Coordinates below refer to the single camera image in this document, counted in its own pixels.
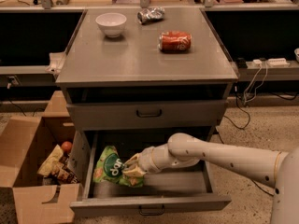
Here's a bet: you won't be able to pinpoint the orange soda can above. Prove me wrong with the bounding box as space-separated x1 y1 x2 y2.
158 31 192 51

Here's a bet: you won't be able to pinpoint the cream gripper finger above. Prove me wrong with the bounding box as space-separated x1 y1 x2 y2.
124 153 140 168
122 166 146 177

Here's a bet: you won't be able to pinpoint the red apple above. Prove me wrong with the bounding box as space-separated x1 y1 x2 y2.
61 141 73 154

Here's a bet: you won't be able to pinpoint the closed grey middle drawer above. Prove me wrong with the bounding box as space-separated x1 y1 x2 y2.
66 100 227 131

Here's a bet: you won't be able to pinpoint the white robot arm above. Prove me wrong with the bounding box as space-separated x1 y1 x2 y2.
123 133 299 224

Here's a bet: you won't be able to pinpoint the grey metal drawer cabinet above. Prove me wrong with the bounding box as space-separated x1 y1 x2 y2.
55 7 239 135

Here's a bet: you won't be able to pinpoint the brown cardboard box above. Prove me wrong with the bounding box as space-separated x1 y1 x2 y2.
0 91 84 224

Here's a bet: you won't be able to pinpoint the white ceramic bowl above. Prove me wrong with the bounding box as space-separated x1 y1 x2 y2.
95 13 127 37

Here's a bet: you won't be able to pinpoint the open grey bottom drawer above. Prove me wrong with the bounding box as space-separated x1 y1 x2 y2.
70 129 231 217

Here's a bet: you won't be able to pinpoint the green rice chip bag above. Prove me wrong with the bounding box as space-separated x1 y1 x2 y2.
93 146 144 188

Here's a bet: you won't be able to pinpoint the yellow snack bag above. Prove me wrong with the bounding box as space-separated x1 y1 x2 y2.
37 145 64 176

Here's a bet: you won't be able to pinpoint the brown snack packets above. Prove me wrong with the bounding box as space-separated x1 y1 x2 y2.
50 156 79 184

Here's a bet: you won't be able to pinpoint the crumpled silver foil bag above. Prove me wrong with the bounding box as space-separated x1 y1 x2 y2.
137 7 165 25

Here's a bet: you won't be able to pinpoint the black floor cable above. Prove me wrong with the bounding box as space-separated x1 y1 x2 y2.
217 93 299 198

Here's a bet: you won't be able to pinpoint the white power strip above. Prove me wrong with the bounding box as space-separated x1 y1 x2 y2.
251 57 291 68

